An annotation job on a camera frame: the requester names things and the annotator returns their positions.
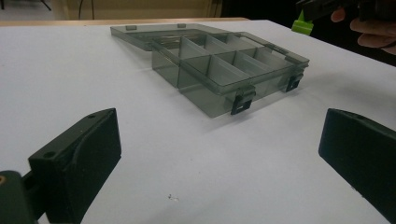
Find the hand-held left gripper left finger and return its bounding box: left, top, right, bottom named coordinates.
left=27, top=107, right=122, bottom=224

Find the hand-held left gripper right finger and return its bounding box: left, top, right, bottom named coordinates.
left=318, top=107, right=396, bottom=224

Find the small green plastic piece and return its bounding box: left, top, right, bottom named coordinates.
left=290, top=9, right=315, bottom=36

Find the grey transparent plastic compartment box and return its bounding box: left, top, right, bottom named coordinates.
left=109, top=22, right=310, bottom=119

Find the grey chair with dark legs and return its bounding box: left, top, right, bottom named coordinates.
left=0, top=0, right=52, bottom=12

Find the beige wooden cabinet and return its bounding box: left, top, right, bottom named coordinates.
left=64, top=0, right=222, bottom=21

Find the black cable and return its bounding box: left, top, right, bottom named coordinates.
left=78, top=0, right=95, bottom=21

